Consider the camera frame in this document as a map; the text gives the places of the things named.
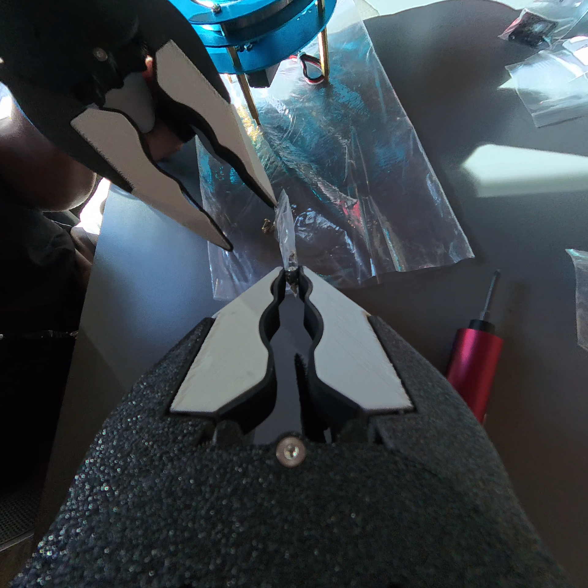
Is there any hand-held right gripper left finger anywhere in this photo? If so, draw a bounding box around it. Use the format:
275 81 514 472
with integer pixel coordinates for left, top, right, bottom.
170 267 285 435

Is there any pile of small screw bags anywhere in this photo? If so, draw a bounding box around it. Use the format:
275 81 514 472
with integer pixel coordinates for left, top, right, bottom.
498 0 588 350

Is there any grey desk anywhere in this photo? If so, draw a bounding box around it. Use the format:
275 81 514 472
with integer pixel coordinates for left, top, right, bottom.
37 0 588 552

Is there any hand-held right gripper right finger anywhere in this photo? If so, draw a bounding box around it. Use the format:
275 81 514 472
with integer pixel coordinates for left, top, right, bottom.
299 267 414 432

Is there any small clear screw bag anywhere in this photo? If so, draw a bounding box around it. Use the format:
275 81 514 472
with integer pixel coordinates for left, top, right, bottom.
272 189 301 295

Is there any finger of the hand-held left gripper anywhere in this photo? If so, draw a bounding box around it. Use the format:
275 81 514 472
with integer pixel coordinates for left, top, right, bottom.
153 39 279 208
71 105 234 252

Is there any large clear plastic bag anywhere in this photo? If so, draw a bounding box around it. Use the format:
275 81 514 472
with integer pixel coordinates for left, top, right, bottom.
195 9 475 301

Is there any person's left hand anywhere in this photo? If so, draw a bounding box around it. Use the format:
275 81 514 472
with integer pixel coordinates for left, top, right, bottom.
0 123 101 213

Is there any red screwdriver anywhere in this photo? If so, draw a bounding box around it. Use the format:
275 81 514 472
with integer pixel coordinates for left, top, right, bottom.
446 270 504 423

